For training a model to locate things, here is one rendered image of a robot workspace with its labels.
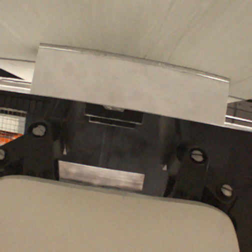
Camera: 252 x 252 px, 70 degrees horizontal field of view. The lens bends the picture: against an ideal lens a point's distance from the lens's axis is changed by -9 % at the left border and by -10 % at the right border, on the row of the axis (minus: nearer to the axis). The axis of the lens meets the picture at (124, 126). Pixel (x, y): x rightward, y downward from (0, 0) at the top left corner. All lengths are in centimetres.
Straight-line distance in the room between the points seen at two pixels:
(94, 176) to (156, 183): 56
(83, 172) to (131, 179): 5
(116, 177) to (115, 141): 50
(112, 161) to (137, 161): 9
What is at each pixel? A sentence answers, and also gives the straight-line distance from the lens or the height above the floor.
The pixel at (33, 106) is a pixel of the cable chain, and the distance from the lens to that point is 64.
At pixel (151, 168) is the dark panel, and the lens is 75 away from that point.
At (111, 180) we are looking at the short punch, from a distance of 22.
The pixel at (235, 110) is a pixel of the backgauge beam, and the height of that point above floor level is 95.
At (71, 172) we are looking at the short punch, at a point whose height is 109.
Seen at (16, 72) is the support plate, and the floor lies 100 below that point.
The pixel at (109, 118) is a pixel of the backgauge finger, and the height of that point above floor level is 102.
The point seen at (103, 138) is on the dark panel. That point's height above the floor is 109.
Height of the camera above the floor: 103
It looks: 1 degrees up
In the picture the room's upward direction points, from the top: 171 degrees counter-clockwise
